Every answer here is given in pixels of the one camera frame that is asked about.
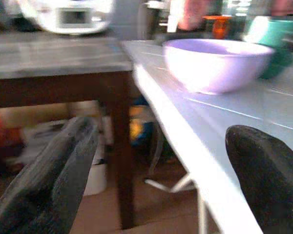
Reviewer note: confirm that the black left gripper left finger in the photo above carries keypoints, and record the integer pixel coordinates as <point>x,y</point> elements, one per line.
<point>46,182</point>

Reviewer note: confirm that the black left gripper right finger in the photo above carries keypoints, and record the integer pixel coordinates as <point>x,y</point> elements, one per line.
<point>266,175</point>

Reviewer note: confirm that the orange plastic stool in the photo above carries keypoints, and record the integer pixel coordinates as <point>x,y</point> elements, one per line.
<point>218,25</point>

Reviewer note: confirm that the lilac plastic bowl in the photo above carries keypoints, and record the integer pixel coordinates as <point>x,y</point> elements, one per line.
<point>217,65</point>

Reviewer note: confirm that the dark wooden table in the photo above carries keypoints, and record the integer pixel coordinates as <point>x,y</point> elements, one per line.
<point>63,80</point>

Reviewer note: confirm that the green plastic cup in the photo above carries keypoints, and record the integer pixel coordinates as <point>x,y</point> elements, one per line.
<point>274,48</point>

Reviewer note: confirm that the white plastic bucket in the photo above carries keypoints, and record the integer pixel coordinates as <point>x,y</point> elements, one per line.
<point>97,170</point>

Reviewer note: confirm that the blue and yellow bag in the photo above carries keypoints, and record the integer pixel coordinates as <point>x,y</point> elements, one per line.
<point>141,126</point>

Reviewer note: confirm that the white folding table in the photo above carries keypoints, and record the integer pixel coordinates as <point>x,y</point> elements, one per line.
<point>224,126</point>

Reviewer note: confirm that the white rice cooker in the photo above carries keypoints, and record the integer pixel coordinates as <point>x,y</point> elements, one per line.
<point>68,15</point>

